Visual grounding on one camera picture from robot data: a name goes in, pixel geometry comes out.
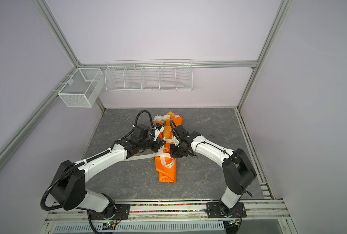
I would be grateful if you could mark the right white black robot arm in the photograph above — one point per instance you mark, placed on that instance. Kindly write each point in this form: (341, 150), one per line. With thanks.
(237, 168)

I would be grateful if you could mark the white slotted cable duct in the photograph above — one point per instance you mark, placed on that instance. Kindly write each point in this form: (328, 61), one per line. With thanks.
(140, 227)

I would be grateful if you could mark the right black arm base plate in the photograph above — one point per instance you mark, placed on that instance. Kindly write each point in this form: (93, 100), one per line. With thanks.
(217, 210)

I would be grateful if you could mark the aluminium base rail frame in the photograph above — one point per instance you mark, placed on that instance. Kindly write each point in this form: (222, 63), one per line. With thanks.
(186, 210)

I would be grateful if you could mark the white wire shelf basket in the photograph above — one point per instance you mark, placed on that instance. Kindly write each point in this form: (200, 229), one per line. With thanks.
(149, 75)

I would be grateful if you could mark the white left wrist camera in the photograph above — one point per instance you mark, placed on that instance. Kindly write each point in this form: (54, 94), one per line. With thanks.
(158, 131)

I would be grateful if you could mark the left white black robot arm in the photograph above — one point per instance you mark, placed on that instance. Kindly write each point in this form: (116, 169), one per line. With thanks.
(68, 187)

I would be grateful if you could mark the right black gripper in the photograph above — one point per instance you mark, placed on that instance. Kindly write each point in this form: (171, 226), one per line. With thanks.
(174, 154)

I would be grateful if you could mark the orange wrapping paper sheet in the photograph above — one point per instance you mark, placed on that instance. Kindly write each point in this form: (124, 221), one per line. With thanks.
(165, 174)

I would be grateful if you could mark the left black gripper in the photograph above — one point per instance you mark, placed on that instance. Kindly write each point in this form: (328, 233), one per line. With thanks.
(158, 143)

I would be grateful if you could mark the white mesh box basket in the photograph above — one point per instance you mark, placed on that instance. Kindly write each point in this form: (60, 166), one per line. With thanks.
(83, 88)

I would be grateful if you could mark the white fake rose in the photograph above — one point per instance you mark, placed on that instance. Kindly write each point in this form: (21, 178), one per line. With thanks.
(158, 118)

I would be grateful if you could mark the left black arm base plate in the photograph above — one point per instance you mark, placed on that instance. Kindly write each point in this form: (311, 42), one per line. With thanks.
(119, 211)

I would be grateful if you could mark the white printed ribbon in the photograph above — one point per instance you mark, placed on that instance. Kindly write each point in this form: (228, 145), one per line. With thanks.
(163, 156)

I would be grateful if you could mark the cream fake rose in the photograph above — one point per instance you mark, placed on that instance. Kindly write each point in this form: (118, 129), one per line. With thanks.
(165, 118)

